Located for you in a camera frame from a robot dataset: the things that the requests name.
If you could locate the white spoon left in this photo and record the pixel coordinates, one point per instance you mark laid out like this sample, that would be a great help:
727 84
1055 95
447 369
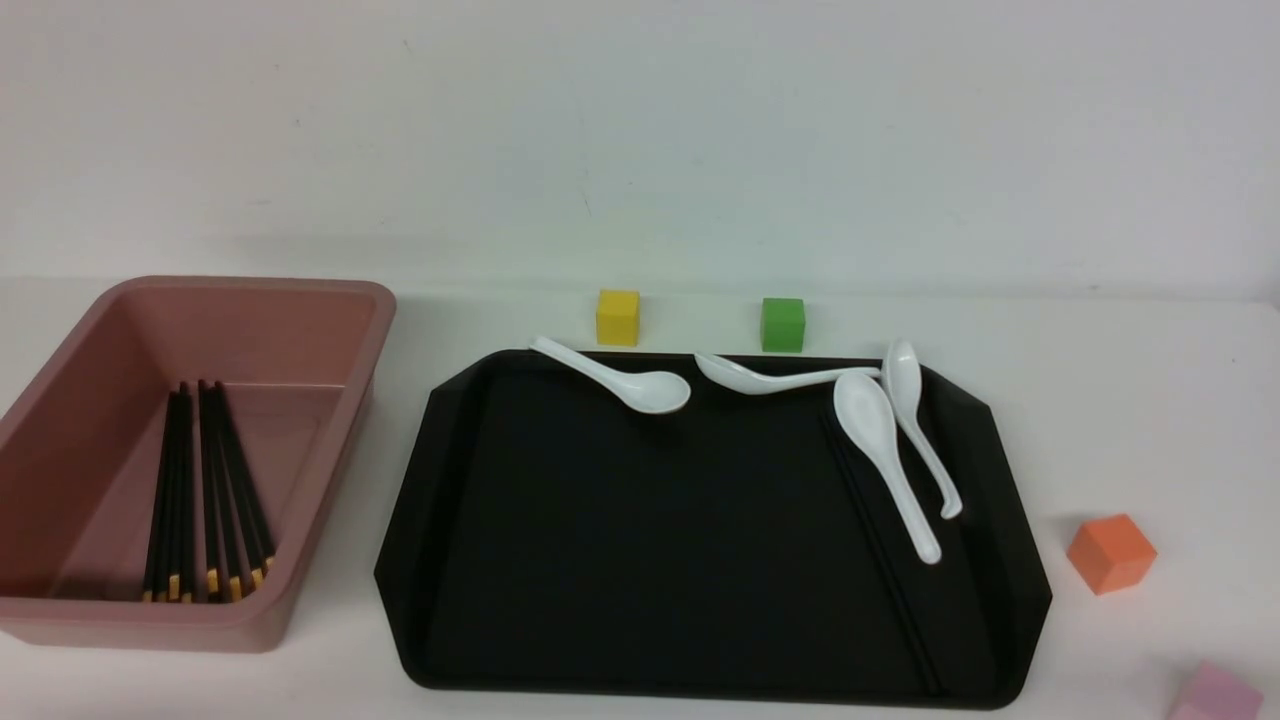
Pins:
652 393

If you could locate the yellow cube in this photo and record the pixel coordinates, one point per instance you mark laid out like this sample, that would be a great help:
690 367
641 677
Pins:
617 318

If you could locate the white spoon top middle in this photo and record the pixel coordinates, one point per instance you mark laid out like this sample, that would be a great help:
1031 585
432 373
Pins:
742 380

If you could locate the green cube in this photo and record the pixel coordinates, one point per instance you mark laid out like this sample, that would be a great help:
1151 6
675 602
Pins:
782 325

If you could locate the black plastic tray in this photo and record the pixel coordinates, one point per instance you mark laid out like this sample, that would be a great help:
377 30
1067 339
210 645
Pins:
546 538

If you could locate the black chopstick on tray right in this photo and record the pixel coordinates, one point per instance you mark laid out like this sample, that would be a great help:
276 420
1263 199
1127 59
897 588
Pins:
837 441

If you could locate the white spoon large right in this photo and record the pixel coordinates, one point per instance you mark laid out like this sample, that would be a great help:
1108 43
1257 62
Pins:
864 412

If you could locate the white spoon far right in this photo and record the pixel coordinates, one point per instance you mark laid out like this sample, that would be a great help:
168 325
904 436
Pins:
902 379

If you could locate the pink plastic bin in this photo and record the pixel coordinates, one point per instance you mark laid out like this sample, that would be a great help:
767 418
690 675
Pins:
82 443

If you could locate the black chopstick in bin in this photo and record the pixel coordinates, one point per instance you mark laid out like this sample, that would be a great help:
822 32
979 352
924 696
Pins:
154 575
182 578
250 546
241 471

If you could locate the orange cube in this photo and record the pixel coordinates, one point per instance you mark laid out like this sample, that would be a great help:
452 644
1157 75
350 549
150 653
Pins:
1111 554

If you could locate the pink cube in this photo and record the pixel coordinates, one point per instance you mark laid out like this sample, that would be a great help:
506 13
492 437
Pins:
1212 692

